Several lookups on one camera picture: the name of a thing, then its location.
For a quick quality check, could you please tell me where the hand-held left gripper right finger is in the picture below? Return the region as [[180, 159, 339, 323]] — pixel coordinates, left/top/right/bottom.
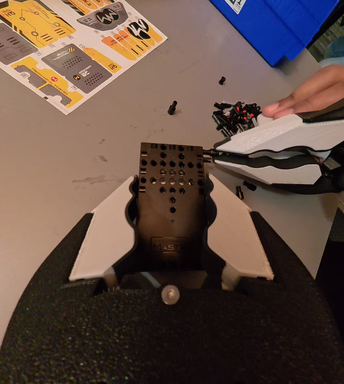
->
[[205, 173, 274, 290]]

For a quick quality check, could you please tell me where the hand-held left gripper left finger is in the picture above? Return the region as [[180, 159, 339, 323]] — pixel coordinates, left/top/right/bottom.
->
[[69, 175, 139, 290]]

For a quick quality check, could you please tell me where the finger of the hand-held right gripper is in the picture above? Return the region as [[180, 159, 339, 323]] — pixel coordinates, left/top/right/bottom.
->
[[214, 159, 323, 185], [214, 114, 344, 155]]

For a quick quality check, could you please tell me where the black perforated battery box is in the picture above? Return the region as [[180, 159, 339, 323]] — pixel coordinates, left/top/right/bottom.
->
[[136, 142, 207, 271]]

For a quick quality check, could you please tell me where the pile of black connector pins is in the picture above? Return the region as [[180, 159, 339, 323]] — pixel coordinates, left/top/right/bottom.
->
[[212, 101, 262, 139]]

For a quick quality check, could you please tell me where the person's right hand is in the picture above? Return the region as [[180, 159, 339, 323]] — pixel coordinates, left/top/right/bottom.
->
[[262, 64, 344, 120]]

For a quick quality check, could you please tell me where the blue storage bin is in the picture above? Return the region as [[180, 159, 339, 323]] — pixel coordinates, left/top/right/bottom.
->
[[209, 0, 340, 67]]

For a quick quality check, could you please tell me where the yellow grey sticker sheet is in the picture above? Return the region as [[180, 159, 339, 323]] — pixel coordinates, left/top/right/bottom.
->
[[0, 0, 168, 116]]

